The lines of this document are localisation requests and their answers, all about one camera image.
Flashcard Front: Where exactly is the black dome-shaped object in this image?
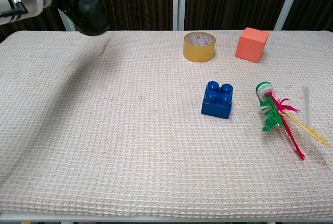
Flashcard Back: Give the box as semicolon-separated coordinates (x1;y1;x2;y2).
76;0;109;31

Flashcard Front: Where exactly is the yellow packing tape roll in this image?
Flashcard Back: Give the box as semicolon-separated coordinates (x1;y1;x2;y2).
183;31;216;63

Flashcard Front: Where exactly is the beige woven table cloth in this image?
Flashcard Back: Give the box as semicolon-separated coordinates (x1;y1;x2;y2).
0;30;333;218

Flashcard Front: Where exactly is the blue studded building block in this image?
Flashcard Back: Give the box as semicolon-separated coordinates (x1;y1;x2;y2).
200;80;234;120

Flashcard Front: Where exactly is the orange foam cube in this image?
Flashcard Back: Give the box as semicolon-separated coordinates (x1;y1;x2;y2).
235;27;270;64

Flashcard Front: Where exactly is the colourful feather shuttlecock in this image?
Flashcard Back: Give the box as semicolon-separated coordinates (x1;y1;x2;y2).
255;81;331;161

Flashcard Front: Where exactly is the clear plastic straw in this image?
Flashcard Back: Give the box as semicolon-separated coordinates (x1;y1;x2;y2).
302;86;314;146

